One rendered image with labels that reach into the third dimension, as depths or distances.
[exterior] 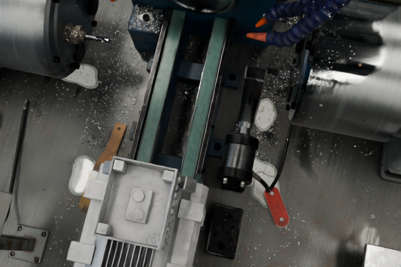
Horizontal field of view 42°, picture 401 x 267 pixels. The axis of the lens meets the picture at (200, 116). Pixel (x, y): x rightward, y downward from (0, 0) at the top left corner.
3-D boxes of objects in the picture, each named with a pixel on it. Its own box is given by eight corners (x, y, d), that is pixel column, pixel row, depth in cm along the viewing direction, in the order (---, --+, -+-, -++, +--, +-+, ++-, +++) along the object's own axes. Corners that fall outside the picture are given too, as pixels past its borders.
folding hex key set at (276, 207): (261, 189, 112) (262, 188, 110) (275, 185, 112) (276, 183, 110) (275, 229, 109) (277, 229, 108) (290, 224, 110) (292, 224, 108)
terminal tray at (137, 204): (119, 163, 86) (111, 155, 79) (182, 176, 85) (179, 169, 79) (100, 236, 83) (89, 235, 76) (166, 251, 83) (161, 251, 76)
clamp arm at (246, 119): (239, 111, 96) (247, 59, 72) (255, 114, 96) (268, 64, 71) (236, 129, 95) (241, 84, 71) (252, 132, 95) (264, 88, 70)
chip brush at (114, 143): (111, 120, 117) (110, 120, 116) (132, 127, 116) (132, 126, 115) (77, 210, 112) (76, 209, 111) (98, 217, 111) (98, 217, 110)
